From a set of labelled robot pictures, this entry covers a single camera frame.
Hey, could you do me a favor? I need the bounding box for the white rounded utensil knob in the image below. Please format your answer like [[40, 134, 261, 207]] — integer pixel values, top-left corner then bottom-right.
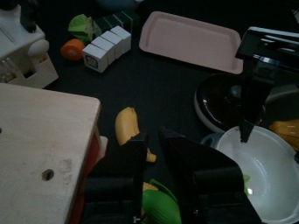
[[26, 38, 52, 59]]

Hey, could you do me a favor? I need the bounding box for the white toy pan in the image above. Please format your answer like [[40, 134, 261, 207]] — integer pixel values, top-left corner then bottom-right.
[[200, 124, 299, 224]]

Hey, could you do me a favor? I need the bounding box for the white toy sushi block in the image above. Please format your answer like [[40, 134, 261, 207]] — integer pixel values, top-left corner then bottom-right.
[[89, 36, 117, 61], [81, 43, 108, 74], [100, 30, 126, 55], [109, 24, 133, 49]]

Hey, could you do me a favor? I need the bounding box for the dark green toy block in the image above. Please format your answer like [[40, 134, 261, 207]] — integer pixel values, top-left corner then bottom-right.
[[92, 17, 113, 37], [106, 13, 126, 31], [118, 10, 141, 28]]

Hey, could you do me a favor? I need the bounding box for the pink plastic tray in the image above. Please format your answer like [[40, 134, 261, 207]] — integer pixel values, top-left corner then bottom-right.
[[137, 10, 245, 75]]

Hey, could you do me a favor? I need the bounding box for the blue two-handled toy bowl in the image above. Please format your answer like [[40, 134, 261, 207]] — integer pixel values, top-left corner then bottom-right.
[[94, 0, 137, 11]]

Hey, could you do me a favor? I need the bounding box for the yellow toy banana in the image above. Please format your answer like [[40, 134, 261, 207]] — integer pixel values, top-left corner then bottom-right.
[[113, 106, 157, 164]]

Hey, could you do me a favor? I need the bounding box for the orange toy food piece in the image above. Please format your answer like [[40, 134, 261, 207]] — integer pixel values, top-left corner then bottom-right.
[[266, 118, 299, 151]]

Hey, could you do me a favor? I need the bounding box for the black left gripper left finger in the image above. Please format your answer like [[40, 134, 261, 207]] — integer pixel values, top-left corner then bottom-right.
[[80, 130, 149, 224]]

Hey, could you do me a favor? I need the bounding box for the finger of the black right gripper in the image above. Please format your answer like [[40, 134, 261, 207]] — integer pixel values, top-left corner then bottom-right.
[[237, 57, 278, 144]]

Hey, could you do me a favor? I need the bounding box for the black pan with white rim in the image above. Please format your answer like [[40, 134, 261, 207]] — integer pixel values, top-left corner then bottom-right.
[[192, 73, 270, 134]]

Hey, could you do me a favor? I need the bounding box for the orange toy carrot piece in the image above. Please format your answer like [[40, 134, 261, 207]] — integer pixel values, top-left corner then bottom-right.
[[60, 38, 86, 61]]

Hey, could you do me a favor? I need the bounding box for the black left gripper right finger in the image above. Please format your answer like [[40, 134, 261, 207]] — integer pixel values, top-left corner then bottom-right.
[[156, 126, 262, 224]]

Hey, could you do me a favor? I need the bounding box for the wooden cutting board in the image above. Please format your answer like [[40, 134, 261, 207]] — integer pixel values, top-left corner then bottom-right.
[[0, 82, 102, 224]]

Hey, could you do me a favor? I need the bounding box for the black utensil handle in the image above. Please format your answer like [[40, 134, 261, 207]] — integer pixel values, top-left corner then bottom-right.
[[17, 0, 38, 33]]

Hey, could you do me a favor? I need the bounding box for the green toy corn cob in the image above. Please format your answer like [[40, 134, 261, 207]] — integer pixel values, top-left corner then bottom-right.
[[141, 178, 182, 224]]

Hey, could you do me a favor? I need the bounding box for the green toy lettuce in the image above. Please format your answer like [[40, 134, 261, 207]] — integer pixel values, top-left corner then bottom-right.
[[66, 13, 97, 44]]

